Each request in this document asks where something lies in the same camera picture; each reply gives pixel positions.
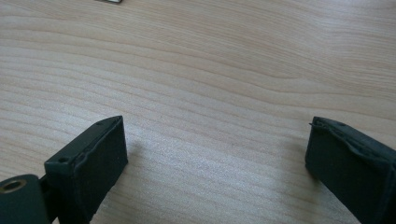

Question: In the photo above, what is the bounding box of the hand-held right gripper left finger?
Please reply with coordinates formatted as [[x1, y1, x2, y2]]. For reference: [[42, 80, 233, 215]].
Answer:
[[44, 115, 129, 224]]

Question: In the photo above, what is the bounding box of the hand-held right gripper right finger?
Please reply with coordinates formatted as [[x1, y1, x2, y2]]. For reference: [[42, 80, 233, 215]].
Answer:
[[304, 116, 396, 224]]

